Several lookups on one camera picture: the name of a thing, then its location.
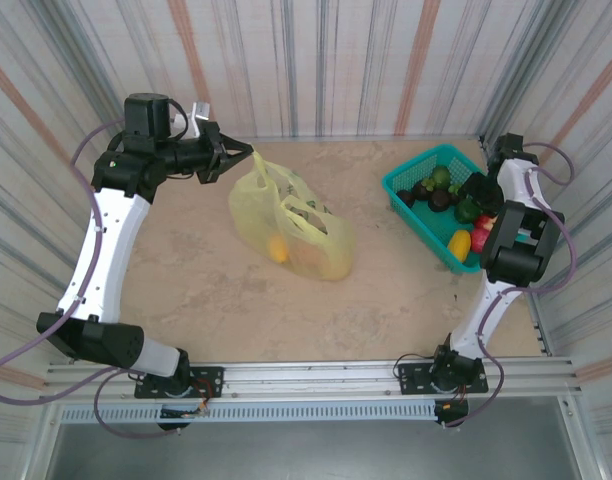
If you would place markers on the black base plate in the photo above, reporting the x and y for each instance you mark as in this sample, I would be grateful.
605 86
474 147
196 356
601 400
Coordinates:
411 377
211 380

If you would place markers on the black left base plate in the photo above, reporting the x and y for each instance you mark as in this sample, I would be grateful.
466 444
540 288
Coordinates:
211 380

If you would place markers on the grey metal sheet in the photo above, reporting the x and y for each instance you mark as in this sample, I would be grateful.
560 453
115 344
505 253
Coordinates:
311 455

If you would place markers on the yellow plastic bag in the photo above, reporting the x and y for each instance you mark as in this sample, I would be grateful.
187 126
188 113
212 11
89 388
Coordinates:
256 215

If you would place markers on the teal plastic basket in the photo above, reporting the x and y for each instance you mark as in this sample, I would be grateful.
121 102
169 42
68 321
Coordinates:
426 225

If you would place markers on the aluminium mounting rail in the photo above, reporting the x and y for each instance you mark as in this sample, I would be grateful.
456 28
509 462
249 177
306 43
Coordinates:
311 380

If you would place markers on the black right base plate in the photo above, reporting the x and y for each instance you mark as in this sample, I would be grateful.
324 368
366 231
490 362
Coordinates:
411 377

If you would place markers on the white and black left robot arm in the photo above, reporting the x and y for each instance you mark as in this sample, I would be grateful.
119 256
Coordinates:
106 250

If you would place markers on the dark purple fake mangosteen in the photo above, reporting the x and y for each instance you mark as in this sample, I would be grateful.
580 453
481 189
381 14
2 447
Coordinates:
441 201
405 198
421 191

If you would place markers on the red fake apple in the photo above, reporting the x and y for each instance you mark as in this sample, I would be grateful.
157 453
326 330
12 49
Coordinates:
481 241

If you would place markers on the yellow fake mango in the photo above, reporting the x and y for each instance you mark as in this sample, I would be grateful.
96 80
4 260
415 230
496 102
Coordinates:
459 245

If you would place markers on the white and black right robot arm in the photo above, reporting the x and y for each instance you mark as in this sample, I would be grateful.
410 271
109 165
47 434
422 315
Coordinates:
491 310

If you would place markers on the yellow fake lemon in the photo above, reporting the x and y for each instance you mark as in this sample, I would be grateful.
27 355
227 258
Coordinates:
277 249

